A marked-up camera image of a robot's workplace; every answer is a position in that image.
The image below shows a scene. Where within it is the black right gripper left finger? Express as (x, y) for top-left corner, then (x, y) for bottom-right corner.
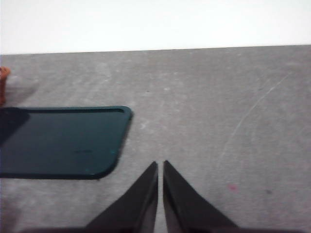
(82, 161), (159, 233)

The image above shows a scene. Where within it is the brown wicker basket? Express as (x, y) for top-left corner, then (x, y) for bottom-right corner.
(0, 67), (12, 106)

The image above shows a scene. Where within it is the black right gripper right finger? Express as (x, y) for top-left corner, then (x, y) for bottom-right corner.
(162, 160), (243, 233)

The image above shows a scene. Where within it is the dark green rectangular tray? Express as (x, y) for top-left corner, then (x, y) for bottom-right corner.
(0, 106), (133, 181)

